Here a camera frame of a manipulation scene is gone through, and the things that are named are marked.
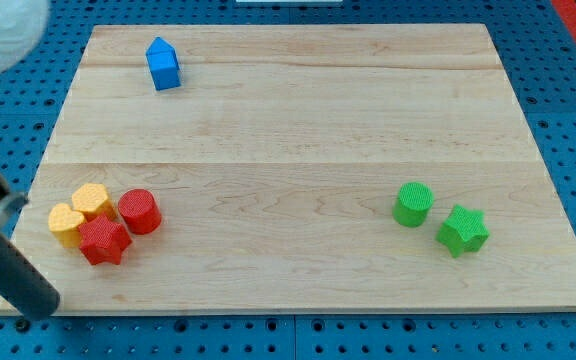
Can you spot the wooden board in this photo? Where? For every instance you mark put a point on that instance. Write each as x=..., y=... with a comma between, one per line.
x=276, y=165

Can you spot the green cylinder block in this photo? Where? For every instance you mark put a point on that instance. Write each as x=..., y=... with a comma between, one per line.
x=413, y=203

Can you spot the red cylinder block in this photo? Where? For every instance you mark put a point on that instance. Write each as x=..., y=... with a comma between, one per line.
x=140, y=211

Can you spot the blue pentagon block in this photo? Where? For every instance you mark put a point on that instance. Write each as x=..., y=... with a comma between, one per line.
x=163, y=65

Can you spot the green star block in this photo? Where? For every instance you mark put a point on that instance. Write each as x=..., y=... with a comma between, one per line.
x=464, y=230

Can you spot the red star block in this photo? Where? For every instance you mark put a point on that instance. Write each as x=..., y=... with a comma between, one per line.
x=103, y=241

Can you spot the yellow hexagon block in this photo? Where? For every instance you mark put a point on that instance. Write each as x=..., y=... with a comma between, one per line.
x=93, y=200

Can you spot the yellow heart block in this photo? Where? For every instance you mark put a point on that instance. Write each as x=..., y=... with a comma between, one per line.
x=64, y=222

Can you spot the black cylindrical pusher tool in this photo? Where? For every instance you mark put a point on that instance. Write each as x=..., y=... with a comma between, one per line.
x=8, y=270

